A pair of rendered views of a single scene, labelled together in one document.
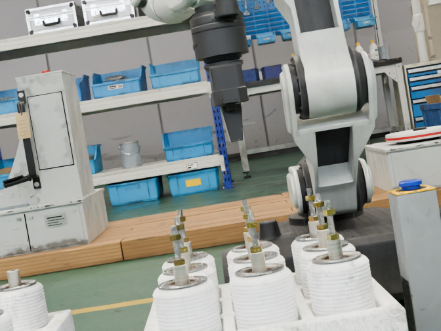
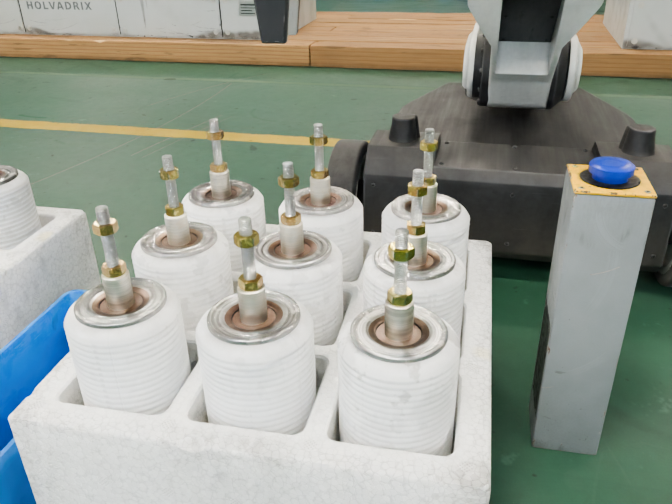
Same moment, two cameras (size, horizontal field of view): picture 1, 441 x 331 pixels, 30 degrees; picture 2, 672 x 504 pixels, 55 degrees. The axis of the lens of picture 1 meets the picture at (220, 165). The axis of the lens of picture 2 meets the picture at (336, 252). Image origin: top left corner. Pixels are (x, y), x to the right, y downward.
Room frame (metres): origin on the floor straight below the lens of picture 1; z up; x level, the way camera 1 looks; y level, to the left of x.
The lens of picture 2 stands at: (0.83, -0.20, 0.55)
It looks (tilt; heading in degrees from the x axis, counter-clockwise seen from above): 28 degrees down; 13
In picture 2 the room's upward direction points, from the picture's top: 1 degrees counter-clockwise
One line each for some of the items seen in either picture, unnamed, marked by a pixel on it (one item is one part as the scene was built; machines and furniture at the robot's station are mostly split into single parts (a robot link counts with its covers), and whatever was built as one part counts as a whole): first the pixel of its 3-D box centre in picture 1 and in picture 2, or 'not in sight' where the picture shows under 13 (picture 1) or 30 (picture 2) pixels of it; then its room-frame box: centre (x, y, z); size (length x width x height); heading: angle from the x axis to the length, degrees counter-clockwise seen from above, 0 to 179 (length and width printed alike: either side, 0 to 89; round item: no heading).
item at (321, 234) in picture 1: (324, 239); (415, 247); (1.36, -0.15, 0.26); 0.02 x 0.02 x 0.03
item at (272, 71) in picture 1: (271, 73); not in sight; (6.89, -0.55, 0.81); 0.24 x 0.16 x 0.11; 2
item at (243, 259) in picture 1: (255, 258); (292, 249); (1.36, -0.03, 0.25); 0.08 x 0.08 x 0.01
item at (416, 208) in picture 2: (320, 216); (416, 210); (1.36, -0.15, 0.30); 0.01 x 0.01 x 0.08
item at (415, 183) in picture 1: (410, 186); (610, 173); (1.43, -0.32, 0.32); 0.04 x 0.04 x 0.02
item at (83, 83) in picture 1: (62, 92); not in sight; (6.24, 1.09, 0.89); 0.50 x 0.38 x 0.21; 179
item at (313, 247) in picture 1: (325, 246); (414, 259); (1.36, -0.15, 0.25); 0.08 x 0.08 x 0.01
